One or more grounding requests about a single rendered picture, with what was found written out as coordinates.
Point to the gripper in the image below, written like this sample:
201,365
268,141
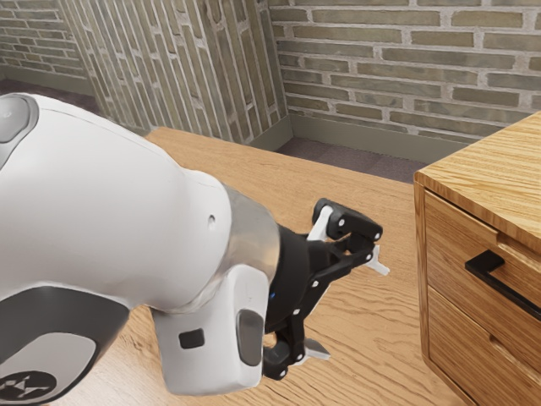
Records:
291,279

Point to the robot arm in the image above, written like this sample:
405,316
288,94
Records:
105,211

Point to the wooden drawer cabinet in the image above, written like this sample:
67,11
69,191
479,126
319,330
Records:
486,254

